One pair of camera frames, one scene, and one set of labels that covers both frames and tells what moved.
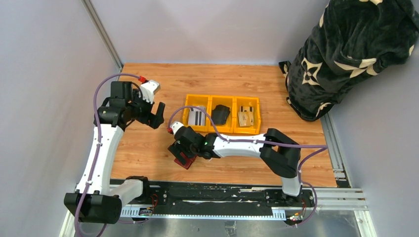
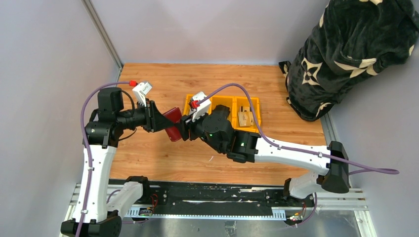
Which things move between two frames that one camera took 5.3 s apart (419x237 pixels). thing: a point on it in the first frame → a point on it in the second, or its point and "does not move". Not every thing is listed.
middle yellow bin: (227, 101) does not move
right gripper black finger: (182, 159) → (185, 132)
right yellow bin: (253, 101) does not move
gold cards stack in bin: (246, 116) does not move
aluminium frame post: (92, 13) does not move
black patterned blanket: (356, 38) does not move
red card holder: (188, 161) → (174, 132)
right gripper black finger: (178, 152) → (187, 121)
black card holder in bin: (220, 114) does not move
